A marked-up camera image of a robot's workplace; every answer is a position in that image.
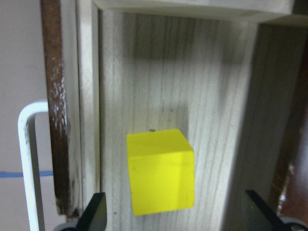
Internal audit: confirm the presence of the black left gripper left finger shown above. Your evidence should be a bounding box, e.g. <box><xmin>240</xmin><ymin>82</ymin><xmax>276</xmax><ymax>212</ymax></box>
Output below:
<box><xmin>76</xmin><ymin>192</ymin><xmax>107</xmax><ymax>231</ymax></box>

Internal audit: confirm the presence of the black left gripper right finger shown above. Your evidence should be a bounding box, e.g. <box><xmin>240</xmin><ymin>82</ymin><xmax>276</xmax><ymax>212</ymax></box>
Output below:
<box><xmin>243</xmin><ymin>190</ymin><xmax>288</xmax><ymax>231</ymax></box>

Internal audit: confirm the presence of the yellow block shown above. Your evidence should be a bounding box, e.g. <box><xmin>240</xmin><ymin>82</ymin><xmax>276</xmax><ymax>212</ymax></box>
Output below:
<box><xmin>127</xmin><ymin>129</ymin><xmax>194</xmax><ymax>216</ymax></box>

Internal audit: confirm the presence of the wooden drawer with white handle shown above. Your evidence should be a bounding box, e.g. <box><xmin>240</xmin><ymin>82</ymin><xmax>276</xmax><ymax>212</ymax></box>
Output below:
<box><xmin>21</xmin><ymin>0</ymin><xmax>308</xmax><ymax>231</ymax></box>

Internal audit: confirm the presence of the dark wooden drawer cabinet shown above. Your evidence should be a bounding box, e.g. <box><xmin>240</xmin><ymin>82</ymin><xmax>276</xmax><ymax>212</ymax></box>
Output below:
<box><xmin>269</xmin><ymin>34</ymin><xmax>308</xmax><ymax>221</ymax></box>

